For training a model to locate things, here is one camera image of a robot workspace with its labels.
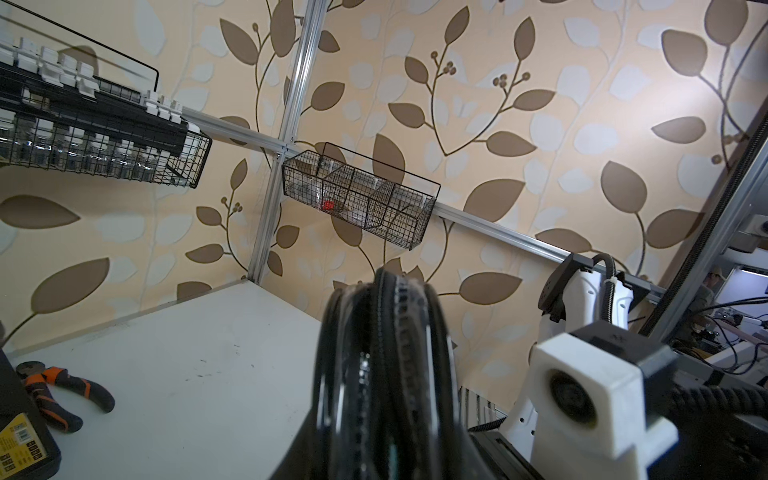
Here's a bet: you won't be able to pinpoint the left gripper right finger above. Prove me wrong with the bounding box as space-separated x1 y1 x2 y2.
458 430 497 480

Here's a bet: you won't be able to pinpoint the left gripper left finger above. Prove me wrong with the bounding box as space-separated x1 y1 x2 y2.
269 413 315 480

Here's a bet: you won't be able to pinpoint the black pouch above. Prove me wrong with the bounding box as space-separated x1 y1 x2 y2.
307 268 462 479

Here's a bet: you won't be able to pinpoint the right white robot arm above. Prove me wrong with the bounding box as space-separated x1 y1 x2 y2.
499 253 767 479

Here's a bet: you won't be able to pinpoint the black yellow-label case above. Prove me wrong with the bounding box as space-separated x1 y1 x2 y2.
0 352 61 480

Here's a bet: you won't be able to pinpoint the orange black pliers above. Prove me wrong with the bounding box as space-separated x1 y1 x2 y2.
15 360 116 434

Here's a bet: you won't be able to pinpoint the black socket set holder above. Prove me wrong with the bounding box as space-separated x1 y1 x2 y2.
1 37 210 182

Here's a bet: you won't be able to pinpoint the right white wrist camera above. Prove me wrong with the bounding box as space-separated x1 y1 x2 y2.
525 322 678 479

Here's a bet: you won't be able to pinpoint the right wire basket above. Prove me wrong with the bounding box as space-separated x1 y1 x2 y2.
282 142 441 250

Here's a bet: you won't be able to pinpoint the wire basket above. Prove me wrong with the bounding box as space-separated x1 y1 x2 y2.
282 142 441 250
1 1 212 188

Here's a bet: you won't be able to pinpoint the back wire basket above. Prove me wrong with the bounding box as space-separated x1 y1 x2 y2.
1 1 212 188

